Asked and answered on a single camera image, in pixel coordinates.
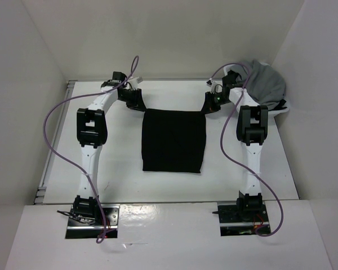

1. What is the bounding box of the black skirt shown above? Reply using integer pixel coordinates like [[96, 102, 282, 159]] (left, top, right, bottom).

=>
[[141, 109, 206, 174]]

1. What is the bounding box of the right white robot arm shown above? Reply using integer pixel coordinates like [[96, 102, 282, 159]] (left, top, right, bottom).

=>
[[201, 78, 268, 223]]

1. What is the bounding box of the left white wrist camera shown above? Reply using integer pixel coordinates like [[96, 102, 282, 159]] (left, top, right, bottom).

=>
[[127, 76, 143, 91]]

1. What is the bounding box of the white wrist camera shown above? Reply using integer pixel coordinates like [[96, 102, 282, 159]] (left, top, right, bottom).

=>
[[127, 76, 143, 91], [206, 79, 223, 94]]

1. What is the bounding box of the purple cable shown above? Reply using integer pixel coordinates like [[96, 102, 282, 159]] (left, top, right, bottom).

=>
[[43, 56, 140, 244], [211, 63, 285, 239]]

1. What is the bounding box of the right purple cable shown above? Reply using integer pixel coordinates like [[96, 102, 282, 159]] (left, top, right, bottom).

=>
[[211, 63, 285, 239]]

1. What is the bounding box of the grey skirt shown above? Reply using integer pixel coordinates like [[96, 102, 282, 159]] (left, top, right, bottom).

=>
[[230, 60, 286, 110]]

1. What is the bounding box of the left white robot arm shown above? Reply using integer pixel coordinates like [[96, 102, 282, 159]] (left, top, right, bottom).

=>
[[71, 71, 146, 225]]

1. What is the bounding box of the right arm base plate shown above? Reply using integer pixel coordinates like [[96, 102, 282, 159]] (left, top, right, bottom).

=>
[[212, 203, 271, 237]]

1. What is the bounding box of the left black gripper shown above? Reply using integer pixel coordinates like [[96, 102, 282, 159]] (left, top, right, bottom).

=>
[[118, 88, 147, 112]]

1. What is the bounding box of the white laundry basket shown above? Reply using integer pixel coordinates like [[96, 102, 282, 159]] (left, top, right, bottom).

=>
[[223, 62, 289, 116]]

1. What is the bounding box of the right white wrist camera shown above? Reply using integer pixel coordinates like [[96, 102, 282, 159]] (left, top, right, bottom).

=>
[[206, 79, 223, 94]]

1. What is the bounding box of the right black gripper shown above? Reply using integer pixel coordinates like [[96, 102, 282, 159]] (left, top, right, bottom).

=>
[[200, 91, 230, 115]]

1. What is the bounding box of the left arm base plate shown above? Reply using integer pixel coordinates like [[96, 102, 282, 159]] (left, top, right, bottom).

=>
[[57, 206, 119, 239]]

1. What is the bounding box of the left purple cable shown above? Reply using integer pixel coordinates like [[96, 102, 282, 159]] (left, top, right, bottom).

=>
[[43, 56, 140, 244]]

